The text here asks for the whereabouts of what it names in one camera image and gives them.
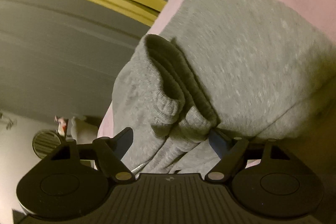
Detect grey sweatpants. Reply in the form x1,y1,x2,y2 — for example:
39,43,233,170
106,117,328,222
112,0,335,174

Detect red and black device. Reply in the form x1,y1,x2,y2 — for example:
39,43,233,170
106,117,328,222
54,116,68,138

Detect round black fan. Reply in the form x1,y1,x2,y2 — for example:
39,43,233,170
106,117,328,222
32,130,63,159

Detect grey curtain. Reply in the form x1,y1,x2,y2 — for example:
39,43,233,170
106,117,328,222
1,0,167,122

